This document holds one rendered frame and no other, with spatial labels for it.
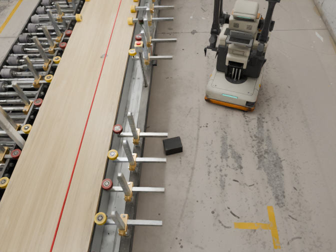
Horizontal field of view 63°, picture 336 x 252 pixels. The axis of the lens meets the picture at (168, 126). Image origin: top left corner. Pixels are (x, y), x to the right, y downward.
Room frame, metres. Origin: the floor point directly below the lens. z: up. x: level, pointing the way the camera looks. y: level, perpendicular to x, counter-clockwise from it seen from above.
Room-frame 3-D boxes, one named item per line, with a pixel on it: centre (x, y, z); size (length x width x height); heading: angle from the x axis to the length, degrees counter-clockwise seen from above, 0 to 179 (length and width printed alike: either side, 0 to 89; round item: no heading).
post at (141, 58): (2.06, 0.18, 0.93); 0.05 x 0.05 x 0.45; 82
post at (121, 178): (0.84, 0.35, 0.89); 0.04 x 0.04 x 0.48; 82
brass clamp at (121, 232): (0.61, 0.38, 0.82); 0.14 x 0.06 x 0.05; 172
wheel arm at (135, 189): (0.87, 0.29, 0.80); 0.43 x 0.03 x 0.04; 82
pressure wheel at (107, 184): (0.90, 0.49, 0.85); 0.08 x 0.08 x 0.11
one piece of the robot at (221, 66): (2.57, -0.96, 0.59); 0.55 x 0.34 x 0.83; 64
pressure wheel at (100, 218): (0.65, 0.52, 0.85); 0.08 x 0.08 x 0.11
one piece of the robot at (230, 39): (2.23, -0.79, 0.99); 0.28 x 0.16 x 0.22; 64
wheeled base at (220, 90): (2.49, -0.92, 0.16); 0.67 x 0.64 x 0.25; 154
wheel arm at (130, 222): (0.62, 0.32, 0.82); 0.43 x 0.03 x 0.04; 82
